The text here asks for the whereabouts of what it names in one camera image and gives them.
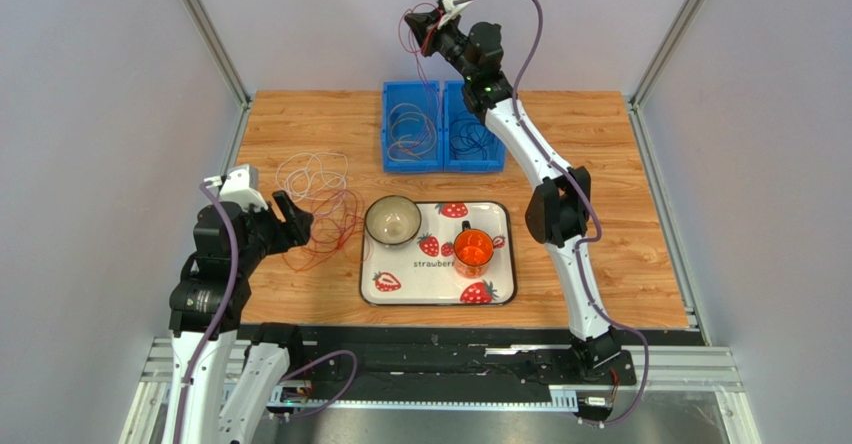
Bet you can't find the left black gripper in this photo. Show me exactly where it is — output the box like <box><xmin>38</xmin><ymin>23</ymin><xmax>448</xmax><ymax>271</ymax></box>
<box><xmin>234</xmin><ymin>189</ymin><xmax>314</xmax><ymax>273</ymax></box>

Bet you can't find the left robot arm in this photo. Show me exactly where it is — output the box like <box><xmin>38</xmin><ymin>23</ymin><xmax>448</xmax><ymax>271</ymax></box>
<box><xmin>163</xmin><ymin>191</ymin><xmax>313</xmax><ymax>443</ymax></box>

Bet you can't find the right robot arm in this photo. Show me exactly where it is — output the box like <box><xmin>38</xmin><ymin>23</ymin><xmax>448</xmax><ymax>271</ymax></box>
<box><xmin>402</xmin><ymin>9</ymin><xmax>622</xmax><ymax>376</ymax></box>

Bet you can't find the beige ceramic bowl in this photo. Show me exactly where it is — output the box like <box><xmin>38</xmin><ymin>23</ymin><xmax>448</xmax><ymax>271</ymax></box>
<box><xmin>364</xmin><ymin>195</ymin><xmax>423</xmax><ymax>246</ymax></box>

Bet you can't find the left blue plastic bin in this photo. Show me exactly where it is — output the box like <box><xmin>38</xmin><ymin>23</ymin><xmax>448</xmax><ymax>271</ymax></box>
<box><xmin>379</xmin><ymin>81</ymin><xmax>443</xmax><ymax>174</ymax></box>

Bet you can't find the blue plastic bin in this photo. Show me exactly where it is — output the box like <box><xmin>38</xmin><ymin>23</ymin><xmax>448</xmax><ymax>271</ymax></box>
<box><xmin>379</xmin><ymin>81</ymin><xmax>443</xmax><ymax>174</ymax></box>
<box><xmin>442</xmin><ymin>81</ymin><xmax>506</xmax><ymax>174</ymax></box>

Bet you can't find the right blue plastic bin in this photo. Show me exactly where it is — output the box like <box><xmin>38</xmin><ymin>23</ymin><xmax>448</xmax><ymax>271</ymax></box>
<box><xmin>442</xmin><ymin>81</ymin><xmax>506</xmax><ymax>174</ymax></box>

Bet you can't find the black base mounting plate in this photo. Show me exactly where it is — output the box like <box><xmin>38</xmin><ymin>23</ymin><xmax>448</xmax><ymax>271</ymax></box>
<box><xmin>214</xmin><ymin>321</ymin><xmax>706</xmax><ymax>405</ymax></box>

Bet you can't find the strawberry print tray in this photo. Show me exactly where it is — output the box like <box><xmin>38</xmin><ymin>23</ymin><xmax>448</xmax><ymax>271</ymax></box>
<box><xmin>360</xmin><ymin>201</ymin><xmax>518</xmax><ymax>306</ymax></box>

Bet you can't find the orange transparent mug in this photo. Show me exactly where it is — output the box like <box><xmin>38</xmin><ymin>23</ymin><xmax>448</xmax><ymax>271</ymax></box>
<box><xmin>452</xmin><ymin>220</ymin><xmax>495</xmax><ymax>278</ymax></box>

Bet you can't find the white cable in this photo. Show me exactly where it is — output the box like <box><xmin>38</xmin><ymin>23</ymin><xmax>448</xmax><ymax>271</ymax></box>
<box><xmin>274</xmin><ymin>151</ymin><xmax>351</xmax><ymax>205</ymax></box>

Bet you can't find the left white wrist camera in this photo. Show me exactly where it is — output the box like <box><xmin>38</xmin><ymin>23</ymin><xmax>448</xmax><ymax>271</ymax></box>
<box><xmin>201</xmin><ymin>164</ymin><xmax>269</xmax><ymax>212</ymax></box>

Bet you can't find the dark blue cable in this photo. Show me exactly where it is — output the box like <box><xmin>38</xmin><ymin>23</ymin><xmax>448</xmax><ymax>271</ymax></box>
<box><xmin>448</xmin><ymin>111</ymin><xmax>497</xmax><ymax>160</ymax></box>

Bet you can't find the aluminium frame rail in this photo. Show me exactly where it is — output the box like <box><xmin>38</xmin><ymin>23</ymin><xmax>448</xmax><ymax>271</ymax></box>
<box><xmin>119</xmin><ymin>336</ymin><xmax>763</xmax><ymax>444</ymax></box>

